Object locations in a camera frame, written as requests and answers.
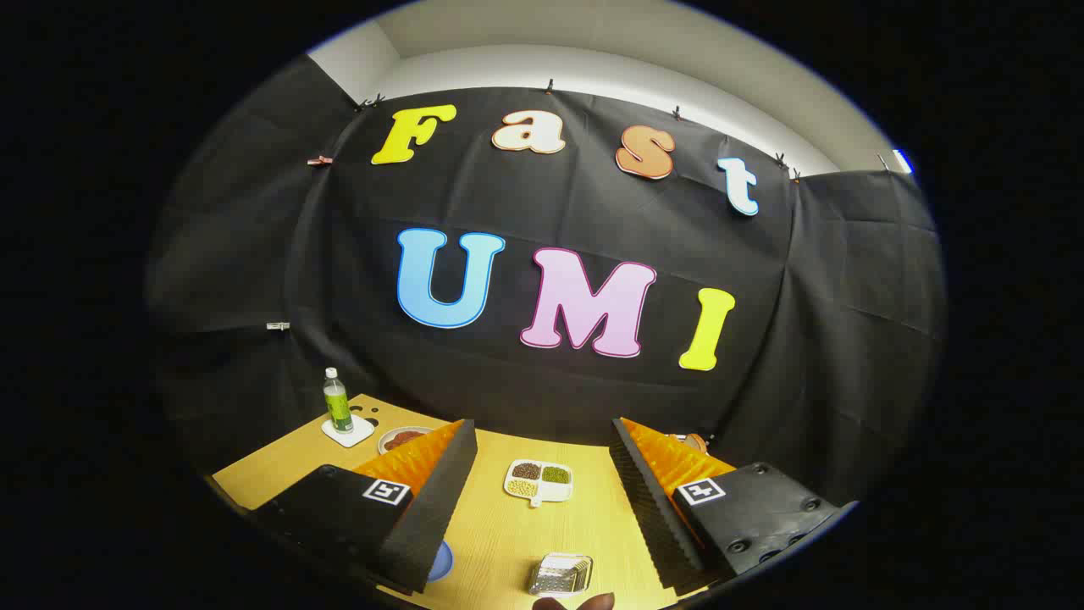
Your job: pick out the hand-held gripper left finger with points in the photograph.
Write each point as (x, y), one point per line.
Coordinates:
(432, 508)

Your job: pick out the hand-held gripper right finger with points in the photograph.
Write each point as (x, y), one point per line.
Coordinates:
(648, 517)

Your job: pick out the blue round plate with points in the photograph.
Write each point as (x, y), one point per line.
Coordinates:
(440, 561)

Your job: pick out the plate of meat and vegetables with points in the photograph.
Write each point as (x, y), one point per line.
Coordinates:
(402, 439)

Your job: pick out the toasted bread slice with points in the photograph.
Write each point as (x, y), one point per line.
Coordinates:
(696, 441)

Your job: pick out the white divided tray with beans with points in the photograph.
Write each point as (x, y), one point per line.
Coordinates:
(555, 490)

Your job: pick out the white square coaster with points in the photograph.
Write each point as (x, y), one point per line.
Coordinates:
(351, 438)

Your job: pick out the perforated metal basket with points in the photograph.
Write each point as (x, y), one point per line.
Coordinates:
(559, 576)

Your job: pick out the green label plastic bottle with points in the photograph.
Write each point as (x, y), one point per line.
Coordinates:
(338, 407)

